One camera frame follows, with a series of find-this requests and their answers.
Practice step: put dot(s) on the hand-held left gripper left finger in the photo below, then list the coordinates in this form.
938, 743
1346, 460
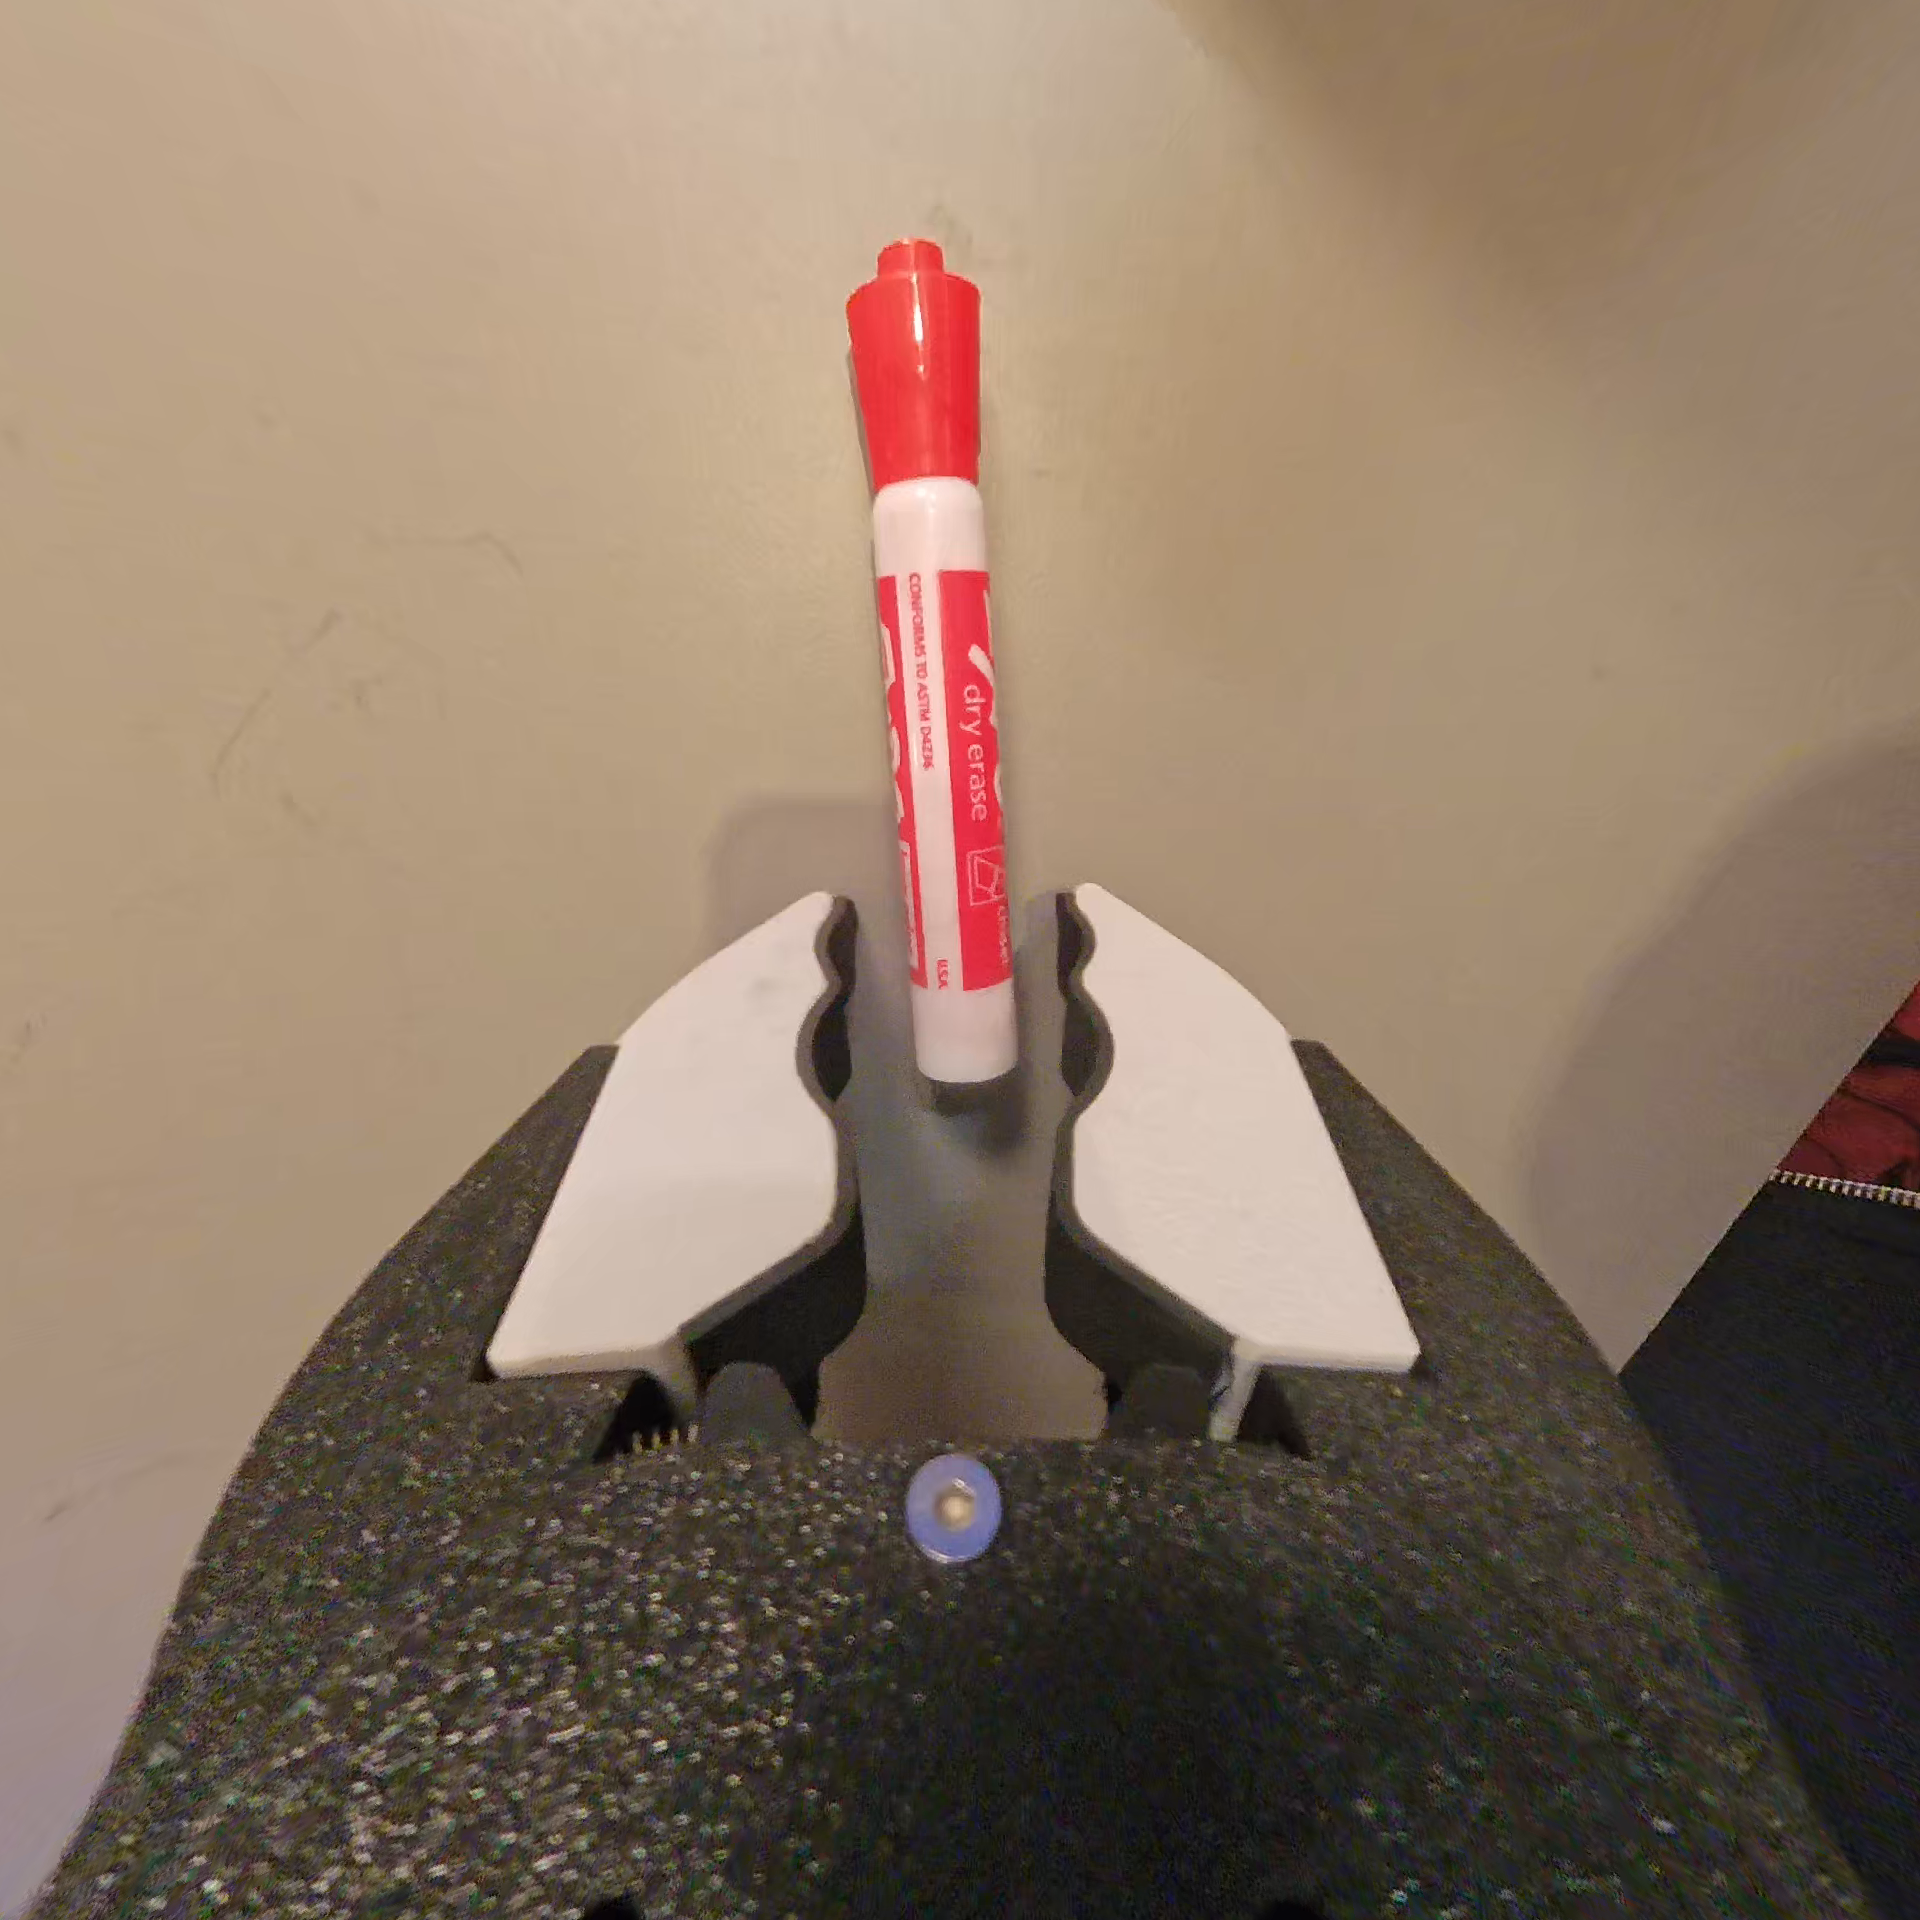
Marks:
675, 1170

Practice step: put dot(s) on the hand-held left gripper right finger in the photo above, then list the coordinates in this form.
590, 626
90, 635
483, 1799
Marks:
1230, 1170

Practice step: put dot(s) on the red dry erase marker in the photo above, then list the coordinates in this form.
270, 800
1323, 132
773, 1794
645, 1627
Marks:
931, 660

